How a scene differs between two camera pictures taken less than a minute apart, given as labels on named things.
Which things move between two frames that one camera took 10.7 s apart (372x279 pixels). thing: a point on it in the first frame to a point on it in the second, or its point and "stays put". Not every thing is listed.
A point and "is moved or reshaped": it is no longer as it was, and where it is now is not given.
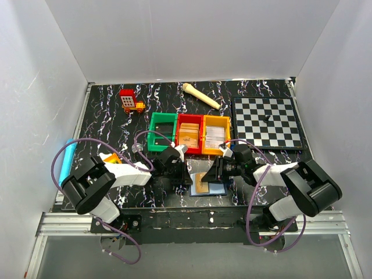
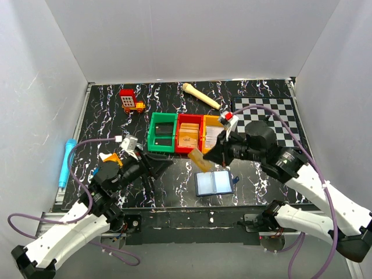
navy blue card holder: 199,188 is moved or reshaped
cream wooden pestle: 188,88 stays put
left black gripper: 185,175 to 157,164
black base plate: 230,225 stays put
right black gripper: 215,173 to 219,153
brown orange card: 201,186 to 198,159
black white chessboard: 267,122 stays put
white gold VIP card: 214,142 stays put
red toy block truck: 129,102 stays put
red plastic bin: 190,131 stays put
